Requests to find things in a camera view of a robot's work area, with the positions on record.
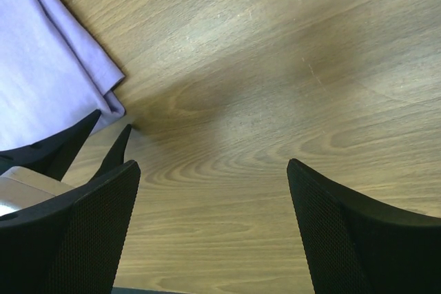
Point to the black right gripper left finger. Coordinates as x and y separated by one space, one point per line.
71 243

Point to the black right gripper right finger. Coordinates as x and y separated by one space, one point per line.
356 244

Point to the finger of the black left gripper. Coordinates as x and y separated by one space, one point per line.
52 156
115 156

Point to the purple t shirt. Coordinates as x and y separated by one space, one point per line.
53 73

